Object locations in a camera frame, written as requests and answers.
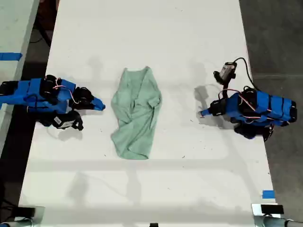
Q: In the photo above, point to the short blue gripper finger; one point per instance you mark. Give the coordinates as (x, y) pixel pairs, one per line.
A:
(94, 107)

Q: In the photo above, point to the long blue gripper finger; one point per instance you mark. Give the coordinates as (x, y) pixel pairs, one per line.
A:
(98, 102)
(206, 111)

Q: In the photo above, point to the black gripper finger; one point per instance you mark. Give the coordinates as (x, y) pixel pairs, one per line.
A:
(205, 115)

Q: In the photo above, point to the pale green T-shirt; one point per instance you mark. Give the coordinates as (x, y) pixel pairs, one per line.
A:
(137, 113)

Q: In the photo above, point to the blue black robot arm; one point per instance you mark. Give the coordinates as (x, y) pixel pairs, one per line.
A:
(265, 106)
(35, 94)

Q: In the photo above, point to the long blue tape strip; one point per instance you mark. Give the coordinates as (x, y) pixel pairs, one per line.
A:
(10, 56)

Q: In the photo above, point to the white side table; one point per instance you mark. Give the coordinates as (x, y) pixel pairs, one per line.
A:
(14, 28)

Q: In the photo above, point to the short blue tape strip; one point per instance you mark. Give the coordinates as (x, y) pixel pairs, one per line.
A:
(268, 194)

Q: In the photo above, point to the small black box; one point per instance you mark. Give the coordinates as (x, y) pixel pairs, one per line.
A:
(26, 211)
(272, 209)

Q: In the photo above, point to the tiny black clip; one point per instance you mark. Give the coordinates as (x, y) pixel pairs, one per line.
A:
(154, 224)

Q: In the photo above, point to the black camera box white label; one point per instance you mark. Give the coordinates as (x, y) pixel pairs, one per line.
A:
(64, 121)

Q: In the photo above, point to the black camera box grey face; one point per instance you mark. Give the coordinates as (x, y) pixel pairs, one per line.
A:
(226, 71)

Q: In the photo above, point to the metal table bracket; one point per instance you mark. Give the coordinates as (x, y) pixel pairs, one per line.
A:
(256, 212)
(39, 214)

